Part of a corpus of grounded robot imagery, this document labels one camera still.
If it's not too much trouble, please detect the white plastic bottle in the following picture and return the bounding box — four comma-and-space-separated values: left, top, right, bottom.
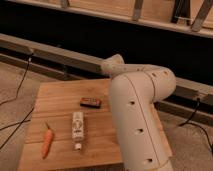
72, 112, 84, 150

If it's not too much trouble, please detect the wooden table board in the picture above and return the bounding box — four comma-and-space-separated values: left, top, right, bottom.
17, 78, 173, 171

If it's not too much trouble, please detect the orange carrot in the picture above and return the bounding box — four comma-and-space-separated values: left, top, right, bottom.
42, 125, 54, 159

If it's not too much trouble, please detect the black cable left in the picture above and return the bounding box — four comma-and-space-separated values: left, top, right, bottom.
0, 53, 36, 149

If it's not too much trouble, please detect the black cable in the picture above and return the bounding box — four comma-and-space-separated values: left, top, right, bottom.
0, 53, 36, 149
178, 97, 213, 155

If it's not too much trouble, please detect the small black orange object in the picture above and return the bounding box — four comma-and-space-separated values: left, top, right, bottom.
80, 98, 101, 108

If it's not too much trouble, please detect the black cable right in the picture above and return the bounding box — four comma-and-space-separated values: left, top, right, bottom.
178, 97, 213, 155

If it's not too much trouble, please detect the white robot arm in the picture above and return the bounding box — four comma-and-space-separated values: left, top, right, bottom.
100, 54, 176, 171

